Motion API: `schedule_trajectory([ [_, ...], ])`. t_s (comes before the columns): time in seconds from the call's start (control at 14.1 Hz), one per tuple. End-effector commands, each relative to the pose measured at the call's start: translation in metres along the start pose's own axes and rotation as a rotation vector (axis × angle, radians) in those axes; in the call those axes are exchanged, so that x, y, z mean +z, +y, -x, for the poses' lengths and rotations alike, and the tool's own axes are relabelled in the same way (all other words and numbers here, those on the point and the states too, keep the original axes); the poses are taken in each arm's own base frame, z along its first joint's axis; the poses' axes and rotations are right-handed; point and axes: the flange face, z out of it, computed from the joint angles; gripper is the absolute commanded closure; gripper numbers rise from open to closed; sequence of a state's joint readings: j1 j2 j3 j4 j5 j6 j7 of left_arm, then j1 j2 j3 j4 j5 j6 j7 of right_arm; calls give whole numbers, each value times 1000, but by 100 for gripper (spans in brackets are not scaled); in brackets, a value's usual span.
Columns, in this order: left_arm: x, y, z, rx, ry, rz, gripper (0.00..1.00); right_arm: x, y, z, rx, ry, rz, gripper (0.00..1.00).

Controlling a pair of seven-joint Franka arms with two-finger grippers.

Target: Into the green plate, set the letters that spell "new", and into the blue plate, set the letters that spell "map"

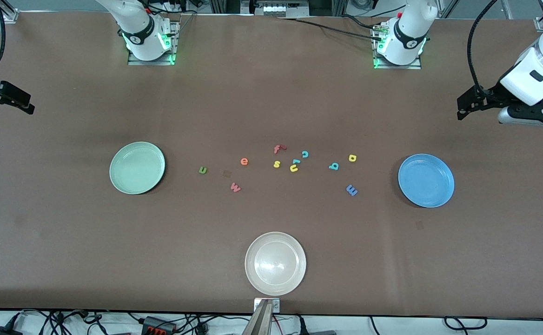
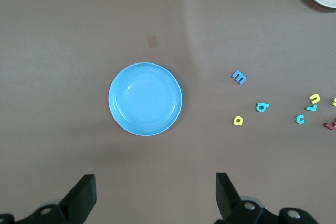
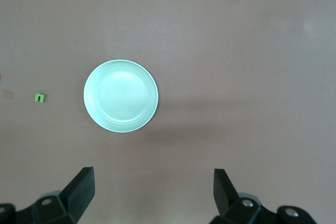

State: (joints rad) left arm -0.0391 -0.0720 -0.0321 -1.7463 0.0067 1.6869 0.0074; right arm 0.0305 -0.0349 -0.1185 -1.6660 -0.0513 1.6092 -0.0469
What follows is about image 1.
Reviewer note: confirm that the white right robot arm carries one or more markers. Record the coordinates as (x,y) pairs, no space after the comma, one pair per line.
(136,28)

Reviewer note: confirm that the black power strip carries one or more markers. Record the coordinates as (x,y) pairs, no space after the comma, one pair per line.
(157,324)

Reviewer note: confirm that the pink foam letter w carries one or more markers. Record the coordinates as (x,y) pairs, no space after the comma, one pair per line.
(235,189)

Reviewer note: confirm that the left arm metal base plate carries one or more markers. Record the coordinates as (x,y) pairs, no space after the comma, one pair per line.
(415,67)

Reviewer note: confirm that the blue plate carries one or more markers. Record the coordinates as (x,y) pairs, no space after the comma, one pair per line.
(426,180)

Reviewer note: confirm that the grey control box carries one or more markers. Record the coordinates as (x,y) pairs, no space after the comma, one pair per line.
(276,8)

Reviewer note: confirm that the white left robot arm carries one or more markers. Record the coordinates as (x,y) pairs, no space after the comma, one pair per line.
(408,28)

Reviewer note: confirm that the red foam letter f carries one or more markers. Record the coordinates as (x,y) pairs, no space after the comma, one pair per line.
(277,150)

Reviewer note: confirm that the green plate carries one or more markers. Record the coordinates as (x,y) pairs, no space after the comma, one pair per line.
(136,168)

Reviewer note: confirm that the beige plate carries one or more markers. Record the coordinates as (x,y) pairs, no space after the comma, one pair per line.
(275,263)

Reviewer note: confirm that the blue foam letter m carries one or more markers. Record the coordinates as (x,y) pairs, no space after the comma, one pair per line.
(351,187)

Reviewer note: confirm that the teal letter b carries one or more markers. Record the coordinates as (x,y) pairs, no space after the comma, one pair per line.
(337,166)

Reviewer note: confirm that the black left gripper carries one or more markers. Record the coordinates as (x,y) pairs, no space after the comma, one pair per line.
(491,96)

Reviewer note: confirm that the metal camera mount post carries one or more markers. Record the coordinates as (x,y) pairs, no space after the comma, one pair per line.
(262,321)

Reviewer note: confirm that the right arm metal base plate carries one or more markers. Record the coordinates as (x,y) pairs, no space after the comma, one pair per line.
(134,62)

